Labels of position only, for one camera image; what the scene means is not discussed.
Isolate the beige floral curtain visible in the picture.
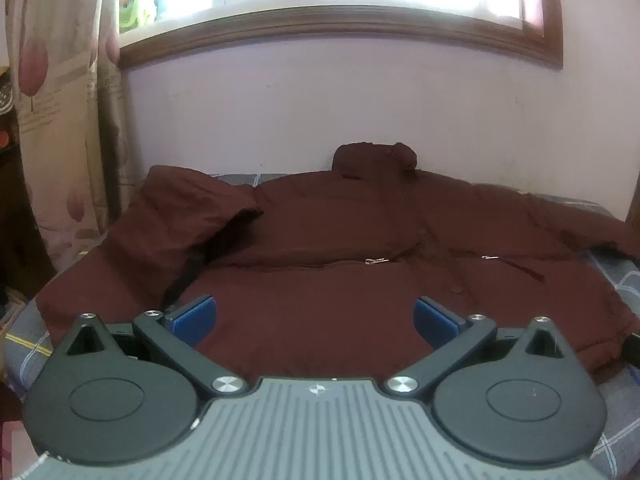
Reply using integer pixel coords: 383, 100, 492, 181
4, 0, 132, 275

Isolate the grey plaid bedsheet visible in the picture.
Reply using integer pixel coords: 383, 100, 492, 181
0, 172, 640, 480

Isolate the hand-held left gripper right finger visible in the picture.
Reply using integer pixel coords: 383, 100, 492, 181
384, 296, 567, 402

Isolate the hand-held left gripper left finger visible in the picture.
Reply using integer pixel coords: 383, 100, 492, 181
65, 295, 247, 402

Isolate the maroon puffer jacket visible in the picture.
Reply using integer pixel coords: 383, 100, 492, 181
35, 141, 640, 376

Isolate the green plush toy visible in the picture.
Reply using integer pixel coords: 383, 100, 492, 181
118, 0, 152, 29

